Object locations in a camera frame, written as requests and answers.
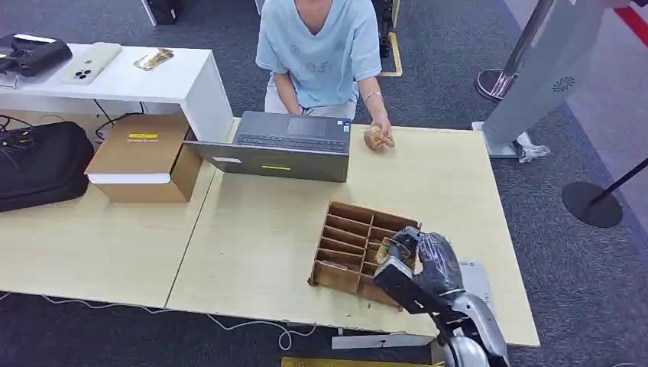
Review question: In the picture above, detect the black bag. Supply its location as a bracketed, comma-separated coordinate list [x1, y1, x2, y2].
[0, 121, 96, 214]

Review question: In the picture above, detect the pale wooden desk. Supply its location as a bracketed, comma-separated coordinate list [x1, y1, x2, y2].
[166, 118, 541, 349]
[0, 109, 239, 309]

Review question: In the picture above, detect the yellow floor strip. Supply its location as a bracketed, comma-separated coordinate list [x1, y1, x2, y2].
[280, 356, 446, 367]

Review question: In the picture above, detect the black cabinet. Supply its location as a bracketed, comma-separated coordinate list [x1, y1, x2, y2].
[141, 0, 184, 28]

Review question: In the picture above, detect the grey sign stand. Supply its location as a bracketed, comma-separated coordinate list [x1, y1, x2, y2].
[471, 0, 616, 159]

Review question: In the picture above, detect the grey metal plate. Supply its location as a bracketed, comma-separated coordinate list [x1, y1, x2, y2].
[458, 261, 496, 317]

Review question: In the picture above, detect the black device case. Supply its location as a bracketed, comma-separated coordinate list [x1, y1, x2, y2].
[0, 33, 74, 79]

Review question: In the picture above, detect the beige smartphone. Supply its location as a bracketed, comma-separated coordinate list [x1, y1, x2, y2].
[60, 41, 123, 86]

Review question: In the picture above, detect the person's left hand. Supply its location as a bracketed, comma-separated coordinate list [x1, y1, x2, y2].
[363, 115, 396, 151]

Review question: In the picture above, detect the shiny golden card packet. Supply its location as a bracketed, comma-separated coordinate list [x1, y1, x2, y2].
[134, 47, 175, 72]

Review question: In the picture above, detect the clear plastic wrap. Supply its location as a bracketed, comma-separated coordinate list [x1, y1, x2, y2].
[514, 132, 551, 164]

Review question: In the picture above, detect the brown cardboard box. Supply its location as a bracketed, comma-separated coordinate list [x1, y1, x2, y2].
[85, 113, 203, 203]

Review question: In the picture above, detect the wooden compartment box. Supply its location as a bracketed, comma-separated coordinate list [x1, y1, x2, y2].
[307, 201, 422, 309]

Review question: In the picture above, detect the chrome stanchion post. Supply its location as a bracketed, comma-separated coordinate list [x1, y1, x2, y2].
[475, 0, 556, 103]

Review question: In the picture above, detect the black cable bundle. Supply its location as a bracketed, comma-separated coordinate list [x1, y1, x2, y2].
[0, 113, 39, 168]

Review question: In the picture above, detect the brown printed card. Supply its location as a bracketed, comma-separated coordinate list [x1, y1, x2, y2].
[375, 236, 417, 269]

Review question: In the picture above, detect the person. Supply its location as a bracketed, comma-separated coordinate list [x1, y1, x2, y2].
[255, 0, 383, 121]

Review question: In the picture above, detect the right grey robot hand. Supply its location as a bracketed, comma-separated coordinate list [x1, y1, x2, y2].
[387, 226, 465, 300]

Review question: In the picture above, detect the grey laptop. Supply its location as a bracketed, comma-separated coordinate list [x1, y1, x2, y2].
[183, 111, 352, 184]

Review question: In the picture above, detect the white cable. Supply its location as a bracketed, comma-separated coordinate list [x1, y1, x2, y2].
[0, 291, 319, 352]

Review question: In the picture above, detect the white desk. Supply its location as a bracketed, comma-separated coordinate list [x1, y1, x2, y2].
[0, 44, 235, 144]

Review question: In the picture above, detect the grey desk foot plate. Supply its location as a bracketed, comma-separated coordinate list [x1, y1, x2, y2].
[331, 331, 437, 351]

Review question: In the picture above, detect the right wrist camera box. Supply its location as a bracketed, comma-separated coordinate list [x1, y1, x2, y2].
[373, 255, 442, 316]

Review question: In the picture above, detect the stack of brown cards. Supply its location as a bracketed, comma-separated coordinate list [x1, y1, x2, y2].
[364, 125, 395, 151]

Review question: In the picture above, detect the black stanchion post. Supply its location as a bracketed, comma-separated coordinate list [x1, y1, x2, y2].
[562, 157, 648, 229]

